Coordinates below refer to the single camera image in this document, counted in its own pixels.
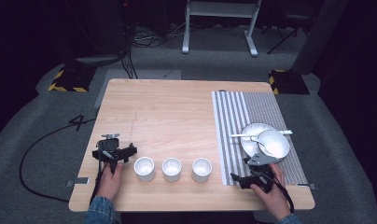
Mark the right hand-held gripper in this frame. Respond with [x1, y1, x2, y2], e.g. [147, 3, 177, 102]
[230, 153, 283, 191]

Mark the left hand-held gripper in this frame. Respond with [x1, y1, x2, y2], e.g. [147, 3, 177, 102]
[91, 133, 138, 175]

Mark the person's right hand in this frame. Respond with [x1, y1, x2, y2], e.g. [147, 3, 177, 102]
[250, 162, 292, 220]

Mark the person's left hand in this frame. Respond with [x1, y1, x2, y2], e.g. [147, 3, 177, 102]
[96, 161, 124, 201]

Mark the white plate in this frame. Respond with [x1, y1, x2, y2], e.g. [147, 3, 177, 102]
[240, 122, 284, 161]

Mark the white cup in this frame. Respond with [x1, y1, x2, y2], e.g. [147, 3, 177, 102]
[161, 157, 183, 183]
[191, 157, 213, 184]
[133, 156, 156, 183]

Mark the white spoon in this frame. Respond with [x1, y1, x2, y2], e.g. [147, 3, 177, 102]
[250, 135, 273, 156]

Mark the white bowl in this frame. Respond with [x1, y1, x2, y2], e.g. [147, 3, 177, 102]
[257, 130, 291, 160]

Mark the white chopstick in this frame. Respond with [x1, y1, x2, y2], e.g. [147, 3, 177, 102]
[230, 130, 293, 138]

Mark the striped grey placemat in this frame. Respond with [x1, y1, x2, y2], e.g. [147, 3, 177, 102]
[211, 91, 309, 187]

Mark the black tripod stand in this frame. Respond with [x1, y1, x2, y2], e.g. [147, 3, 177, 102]
[260, 12, 309, 55]

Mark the grey column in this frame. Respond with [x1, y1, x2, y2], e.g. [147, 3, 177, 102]
[290, 0, 349, 76]

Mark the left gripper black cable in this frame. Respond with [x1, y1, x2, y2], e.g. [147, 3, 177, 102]
[89, 157, 112, 204]

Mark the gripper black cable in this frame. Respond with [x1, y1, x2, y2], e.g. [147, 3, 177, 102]
[89, 157, 112, 204]
[268, 173, 296, 215]

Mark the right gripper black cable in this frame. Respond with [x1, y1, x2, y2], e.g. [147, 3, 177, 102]
[268, 173, 296, 215]

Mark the black floor cable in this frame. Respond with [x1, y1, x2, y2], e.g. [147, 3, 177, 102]
[19, 117, 98, 203]

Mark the black yellow-striped base plate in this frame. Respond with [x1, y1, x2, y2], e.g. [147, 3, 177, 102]
[48, 65, 96, 93]
[268, 68, 311, 95]

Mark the bundle of black cables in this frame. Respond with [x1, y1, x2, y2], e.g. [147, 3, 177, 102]
[119, 24, 169, 80]

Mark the white desk frame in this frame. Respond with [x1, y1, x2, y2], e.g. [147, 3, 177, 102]
[181, 0, 263, 58]

